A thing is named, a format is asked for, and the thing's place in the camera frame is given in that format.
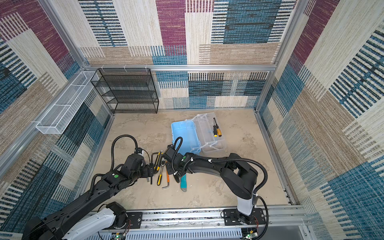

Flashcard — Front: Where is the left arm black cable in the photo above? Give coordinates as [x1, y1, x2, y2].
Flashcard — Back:
[110, 134, 139, 172]

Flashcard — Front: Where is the white wire mesh basket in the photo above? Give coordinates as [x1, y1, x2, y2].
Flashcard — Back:
[36, 71, 95, 135]

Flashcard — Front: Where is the black wire mesh shelf rack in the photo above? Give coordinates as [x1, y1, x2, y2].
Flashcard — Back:
[91, 68, 159, 114]

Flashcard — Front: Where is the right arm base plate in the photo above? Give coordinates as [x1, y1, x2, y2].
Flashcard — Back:
[221, 208, 267, 226]

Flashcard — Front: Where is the yellow handled wrench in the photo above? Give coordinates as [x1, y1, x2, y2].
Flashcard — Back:
[157, 161, 166, 186]

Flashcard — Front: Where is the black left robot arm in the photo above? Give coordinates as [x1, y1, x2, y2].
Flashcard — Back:
[22, 154, 154, 240]

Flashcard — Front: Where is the orange pencil tool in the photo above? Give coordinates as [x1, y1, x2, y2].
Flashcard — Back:
[162, 175, 170, 190]

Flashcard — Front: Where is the light blue plastic tool box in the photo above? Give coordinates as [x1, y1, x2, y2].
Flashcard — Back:
[171, 113, 227, 157]

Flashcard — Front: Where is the black yellow small screwdriver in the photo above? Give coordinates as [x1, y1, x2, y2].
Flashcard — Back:
[213, 118, 218, 137]

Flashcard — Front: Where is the black hex key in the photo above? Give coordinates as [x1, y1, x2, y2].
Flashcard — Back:
[150, 152, 160, 185]

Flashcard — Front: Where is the teal utility knife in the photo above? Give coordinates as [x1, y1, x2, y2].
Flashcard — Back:
[180, 175, 187, 192]

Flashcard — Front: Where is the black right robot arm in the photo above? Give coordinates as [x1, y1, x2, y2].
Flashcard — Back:
[164, 145, 258, 217]

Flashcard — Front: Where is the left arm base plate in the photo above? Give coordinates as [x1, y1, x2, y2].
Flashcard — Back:
[104, 212, 143, 230]

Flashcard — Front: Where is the wooden handled screwdriver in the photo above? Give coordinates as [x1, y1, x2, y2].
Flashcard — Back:
[216, 120, 222, 137]

